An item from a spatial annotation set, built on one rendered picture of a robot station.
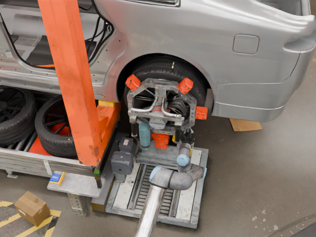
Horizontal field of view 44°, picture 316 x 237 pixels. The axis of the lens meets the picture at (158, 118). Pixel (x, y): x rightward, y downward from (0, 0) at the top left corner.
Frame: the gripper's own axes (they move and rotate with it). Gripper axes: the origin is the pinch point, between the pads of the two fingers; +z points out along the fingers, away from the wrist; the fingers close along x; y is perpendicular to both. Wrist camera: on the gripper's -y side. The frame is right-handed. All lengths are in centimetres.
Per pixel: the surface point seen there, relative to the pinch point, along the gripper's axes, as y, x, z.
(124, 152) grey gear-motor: -19, -54, -18
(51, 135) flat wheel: -73, -91, -21
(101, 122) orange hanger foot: -57, -37, -22
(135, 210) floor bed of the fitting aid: 16, -66, -53
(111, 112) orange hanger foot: -49, -43, -1
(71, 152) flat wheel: -51, -87, -26
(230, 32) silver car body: -48, 81, 5
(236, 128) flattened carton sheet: 74, -13, 65
